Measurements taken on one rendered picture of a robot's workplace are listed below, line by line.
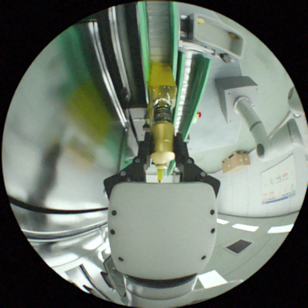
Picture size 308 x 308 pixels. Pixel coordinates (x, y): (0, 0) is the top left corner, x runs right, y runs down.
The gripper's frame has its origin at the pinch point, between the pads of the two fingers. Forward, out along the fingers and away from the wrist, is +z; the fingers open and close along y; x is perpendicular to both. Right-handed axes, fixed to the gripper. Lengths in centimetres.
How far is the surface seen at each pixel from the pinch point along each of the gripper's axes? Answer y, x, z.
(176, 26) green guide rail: 3.2, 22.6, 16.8
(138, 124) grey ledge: -12.2, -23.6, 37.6
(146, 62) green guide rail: -3.9, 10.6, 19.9
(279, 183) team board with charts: 362, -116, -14
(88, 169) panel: -12.8, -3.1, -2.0
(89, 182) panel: -12.8, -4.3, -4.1
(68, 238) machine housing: -13.4, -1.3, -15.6
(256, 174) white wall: 364, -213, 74
